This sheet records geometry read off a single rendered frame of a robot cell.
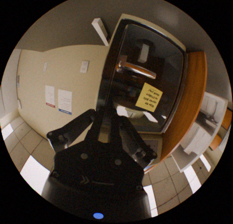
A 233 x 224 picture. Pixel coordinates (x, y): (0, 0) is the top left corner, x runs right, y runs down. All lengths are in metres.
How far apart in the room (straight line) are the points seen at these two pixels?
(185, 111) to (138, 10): 0.45
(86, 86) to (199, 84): 0.79
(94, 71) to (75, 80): 0.21
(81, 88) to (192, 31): 0.85
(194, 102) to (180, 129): 0.14
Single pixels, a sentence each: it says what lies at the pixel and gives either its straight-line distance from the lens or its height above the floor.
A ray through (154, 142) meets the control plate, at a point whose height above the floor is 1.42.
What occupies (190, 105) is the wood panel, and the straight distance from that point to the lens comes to 0.37.
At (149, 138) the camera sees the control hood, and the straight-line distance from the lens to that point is 0.32.
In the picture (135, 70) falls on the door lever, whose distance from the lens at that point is 0.16.
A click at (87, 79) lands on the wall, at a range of 0.69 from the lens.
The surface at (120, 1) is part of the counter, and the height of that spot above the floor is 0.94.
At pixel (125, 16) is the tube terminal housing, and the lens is 0.35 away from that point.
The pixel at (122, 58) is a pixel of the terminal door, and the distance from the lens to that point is 0.21.
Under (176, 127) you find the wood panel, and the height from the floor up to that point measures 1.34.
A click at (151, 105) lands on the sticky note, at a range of 0.24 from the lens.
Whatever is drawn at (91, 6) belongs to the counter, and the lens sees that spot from 0.38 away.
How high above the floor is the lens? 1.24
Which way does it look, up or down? 20 degrees up
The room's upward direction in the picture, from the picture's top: 165 degrees counter-clockwise
